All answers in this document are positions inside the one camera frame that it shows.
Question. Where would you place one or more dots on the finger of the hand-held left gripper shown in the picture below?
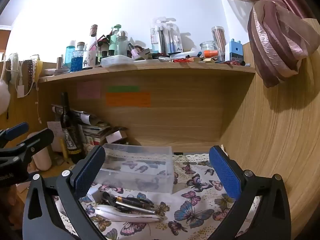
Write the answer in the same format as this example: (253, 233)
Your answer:
(16, 131)
(37, 141)

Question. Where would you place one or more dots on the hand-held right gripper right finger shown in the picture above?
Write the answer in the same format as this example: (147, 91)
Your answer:
(225, 172)

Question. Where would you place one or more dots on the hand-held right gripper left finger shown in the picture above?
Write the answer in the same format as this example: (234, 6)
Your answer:
(90, 171)

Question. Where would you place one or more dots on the clear plastic storage box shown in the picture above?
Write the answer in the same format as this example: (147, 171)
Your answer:
(140, 171)

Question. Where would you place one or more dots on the pile of dark pens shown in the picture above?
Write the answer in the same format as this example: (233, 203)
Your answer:
(130, 201)

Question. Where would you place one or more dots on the white handheld massager device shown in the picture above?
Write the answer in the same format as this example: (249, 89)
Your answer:
(120, 215)

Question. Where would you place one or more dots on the cream cylindrical bottle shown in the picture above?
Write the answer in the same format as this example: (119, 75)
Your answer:
(42, 157)

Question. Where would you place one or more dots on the white paper note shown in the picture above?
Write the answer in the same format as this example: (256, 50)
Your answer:
(53, 130)

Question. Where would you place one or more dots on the yellow tube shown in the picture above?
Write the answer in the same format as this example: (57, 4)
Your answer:
(63, 148)

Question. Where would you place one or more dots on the dark bottle with elephant label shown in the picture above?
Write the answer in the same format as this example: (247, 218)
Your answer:
(71, 140)

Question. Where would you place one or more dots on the white fluffy item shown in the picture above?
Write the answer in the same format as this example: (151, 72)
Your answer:
(4, 97)

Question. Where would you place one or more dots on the stack of books and papers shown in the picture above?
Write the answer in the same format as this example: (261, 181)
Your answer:
(92, 130)

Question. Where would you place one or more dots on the small white cardboard box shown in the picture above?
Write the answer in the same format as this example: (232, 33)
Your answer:
(115, 137)

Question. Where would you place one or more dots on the butterfly print cloth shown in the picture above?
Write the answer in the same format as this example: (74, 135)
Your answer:
(195, 205)

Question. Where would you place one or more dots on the white bowl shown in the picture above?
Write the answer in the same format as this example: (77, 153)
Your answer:
(50, 71)

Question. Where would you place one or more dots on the pink sticky note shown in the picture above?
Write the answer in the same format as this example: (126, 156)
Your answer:
(88, 90)

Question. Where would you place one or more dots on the orange sticky note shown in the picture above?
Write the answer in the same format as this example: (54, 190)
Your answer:
(128, 100)

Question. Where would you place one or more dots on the glass jar of blue beads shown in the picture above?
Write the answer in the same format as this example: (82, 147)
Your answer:
(77, 62)

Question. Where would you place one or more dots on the green sticky note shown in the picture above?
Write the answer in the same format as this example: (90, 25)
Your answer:
(123, 89)

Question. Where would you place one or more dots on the blue liquid bottle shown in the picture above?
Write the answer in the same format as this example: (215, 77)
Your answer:
(70, 55)

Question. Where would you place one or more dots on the clear bottle with foil top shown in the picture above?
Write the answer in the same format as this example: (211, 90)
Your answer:
(90, 52)

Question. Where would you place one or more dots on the flat white plastic case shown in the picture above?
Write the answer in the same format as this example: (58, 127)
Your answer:
(116, 60)

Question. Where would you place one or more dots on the wooden shelf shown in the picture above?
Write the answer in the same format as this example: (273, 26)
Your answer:
(150, 70)

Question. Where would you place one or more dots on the blue pencil sharpener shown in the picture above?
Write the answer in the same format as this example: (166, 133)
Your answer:
(233, 51)

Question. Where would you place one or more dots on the mint green bottle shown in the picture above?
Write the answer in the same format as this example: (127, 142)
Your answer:
(113, 42)

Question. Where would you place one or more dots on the empty glass jar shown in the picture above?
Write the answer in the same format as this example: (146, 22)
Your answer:
(208, 47)

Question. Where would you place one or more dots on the small purple bottle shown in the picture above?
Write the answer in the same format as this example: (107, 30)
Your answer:
(133, 52)

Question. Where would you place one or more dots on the clear bottle with silver cap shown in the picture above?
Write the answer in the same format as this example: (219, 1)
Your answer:
(122, 43)

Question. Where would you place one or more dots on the tall clear tube of pencils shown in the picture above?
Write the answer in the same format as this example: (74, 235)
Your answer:
(218, 40)

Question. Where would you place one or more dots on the pink tied curtain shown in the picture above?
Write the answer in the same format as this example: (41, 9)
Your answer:
(275, 42)

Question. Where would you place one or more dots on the blister pack of pens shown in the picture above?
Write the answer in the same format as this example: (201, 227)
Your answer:
(175, 37)

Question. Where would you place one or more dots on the clear packaged pens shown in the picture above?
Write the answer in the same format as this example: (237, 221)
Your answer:
(157, 37)

